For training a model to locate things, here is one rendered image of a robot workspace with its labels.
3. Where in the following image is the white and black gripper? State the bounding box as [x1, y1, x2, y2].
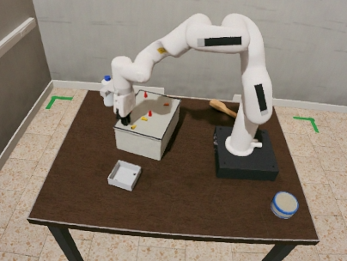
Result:
[113, 88, 136, 125]

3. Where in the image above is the white bottle with blue cap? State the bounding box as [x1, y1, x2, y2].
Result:
[101, 76, 114, 106]

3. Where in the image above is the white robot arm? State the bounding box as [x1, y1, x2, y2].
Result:
[100, 14, 272, 156]

